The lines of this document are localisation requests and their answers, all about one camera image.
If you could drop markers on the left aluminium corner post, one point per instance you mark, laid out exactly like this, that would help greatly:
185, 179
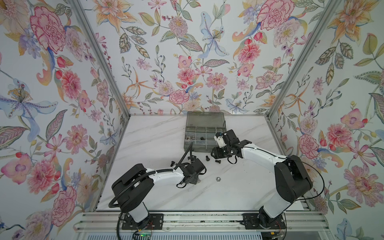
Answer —
103, 63

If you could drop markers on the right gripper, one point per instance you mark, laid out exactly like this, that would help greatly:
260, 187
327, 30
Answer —
217, 154

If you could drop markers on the grey plastic organizer box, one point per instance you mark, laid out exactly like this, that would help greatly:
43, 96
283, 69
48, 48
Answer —
200, 130

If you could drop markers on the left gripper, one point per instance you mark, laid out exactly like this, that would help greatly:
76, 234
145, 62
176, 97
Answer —
195, 180

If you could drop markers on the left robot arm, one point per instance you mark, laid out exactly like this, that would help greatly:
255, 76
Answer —
131, 189

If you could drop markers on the aluminium corner post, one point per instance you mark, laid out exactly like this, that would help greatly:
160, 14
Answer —
303, 56
103, 63

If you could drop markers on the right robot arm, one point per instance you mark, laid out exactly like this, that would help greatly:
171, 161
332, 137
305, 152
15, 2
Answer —
292, 180

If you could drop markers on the aluminium mounting rail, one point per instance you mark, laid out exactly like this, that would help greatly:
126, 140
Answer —
293, 221

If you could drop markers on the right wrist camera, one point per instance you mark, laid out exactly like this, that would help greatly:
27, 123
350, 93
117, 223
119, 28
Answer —
220, 140

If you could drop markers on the right aluminium corner post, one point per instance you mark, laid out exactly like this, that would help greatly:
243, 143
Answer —
303, 56

